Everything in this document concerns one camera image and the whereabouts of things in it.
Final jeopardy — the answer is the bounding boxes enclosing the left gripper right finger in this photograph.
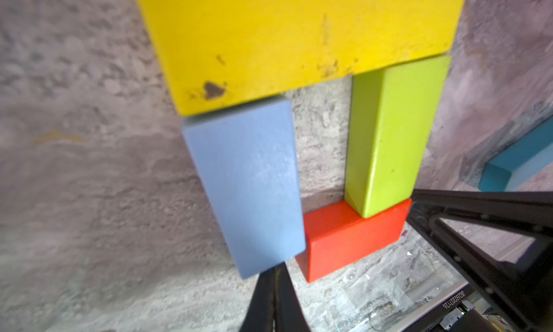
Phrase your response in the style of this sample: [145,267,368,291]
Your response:
[407,189,552,331]

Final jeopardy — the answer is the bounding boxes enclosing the red block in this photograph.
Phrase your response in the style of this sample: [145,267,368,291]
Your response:
[296,199,412,283]

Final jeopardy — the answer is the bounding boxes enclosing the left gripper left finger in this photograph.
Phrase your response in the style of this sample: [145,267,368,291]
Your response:
[240,263,310,332]

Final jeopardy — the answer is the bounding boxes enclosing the light blue block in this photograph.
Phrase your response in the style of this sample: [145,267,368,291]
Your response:
[182,96,306,279]

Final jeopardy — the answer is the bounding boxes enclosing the teal block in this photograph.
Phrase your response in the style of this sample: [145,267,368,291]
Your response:
[478,118,552,192]

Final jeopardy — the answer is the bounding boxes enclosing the aluminium rail frame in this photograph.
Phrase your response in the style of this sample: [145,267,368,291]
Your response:
[390,282,514,331]

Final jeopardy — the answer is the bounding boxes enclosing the yellow-green long block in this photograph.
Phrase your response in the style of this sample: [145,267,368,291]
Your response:
[136,0,465,116]

